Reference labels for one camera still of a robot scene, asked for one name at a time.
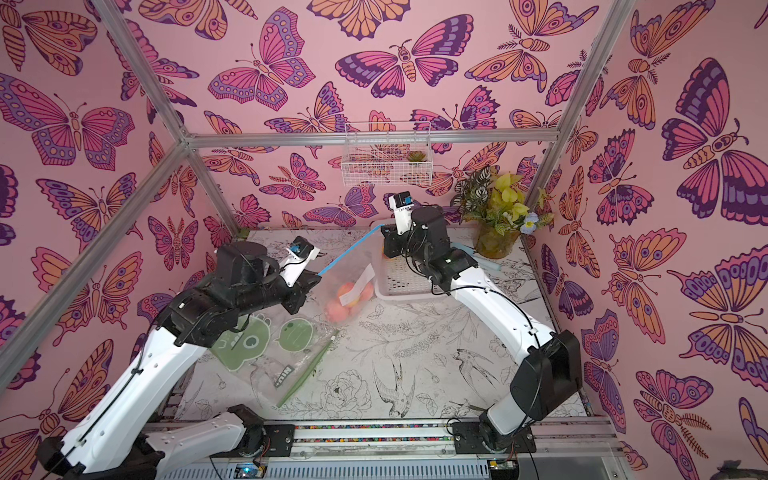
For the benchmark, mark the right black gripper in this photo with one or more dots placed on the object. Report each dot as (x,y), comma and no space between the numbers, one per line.
(393,241)

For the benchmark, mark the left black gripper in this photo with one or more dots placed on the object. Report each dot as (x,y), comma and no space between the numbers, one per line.
(300,291)

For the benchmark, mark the clear green-zipper zip-top bag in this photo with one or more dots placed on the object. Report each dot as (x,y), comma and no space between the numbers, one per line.
(274,356)

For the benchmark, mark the pink peach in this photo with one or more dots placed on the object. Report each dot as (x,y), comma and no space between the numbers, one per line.
(367,292)
(336,313)

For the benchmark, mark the orange-red peach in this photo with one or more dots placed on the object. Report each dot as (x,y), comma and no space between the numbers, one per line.
(348,294)

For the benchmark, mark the clear blue-zipper zip-top bag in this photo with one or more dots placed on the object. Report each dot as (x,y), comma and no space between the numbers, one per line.
(348,281)

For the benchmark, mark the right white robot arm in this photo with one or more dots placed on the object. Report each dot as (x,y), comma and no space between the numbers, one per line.
(548,361)

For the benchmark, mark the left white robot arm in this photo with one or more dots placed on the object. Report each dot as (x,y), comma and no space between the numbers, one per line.
(108,443)

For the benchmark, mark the pink plastic basket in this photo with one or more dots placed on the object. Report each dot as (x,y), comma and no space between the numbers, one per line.
(397,281)

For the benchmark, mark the light blue scoop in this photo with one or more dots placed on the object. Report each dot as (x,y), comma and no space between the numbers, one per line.
(482,262)

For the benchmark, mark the potted artificial plant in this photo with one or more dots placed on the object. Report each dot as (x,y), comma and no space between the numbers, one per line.
(496,204)

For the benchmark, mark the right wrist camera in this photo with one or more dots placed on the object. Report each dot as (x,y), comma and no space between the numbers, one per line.
(402,205)

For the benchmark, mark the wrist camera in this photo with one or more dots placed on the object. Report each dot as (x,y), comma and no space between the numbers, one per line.
(300,253)
(402,205)

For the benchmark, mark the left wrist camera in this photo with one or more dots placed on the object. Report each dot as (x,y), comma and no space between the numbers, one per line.
(300,253)

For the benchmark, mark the white wire wall basket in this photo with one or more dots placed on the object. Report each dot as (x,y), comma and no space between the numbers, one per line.
(387,153)

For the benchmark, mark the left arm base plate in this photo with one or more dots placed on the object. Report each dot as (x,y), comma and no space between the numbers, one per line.
(267,441)

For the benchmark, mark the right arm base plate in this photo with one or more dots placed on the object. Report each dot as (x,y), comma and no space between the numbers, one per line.
(475,437)

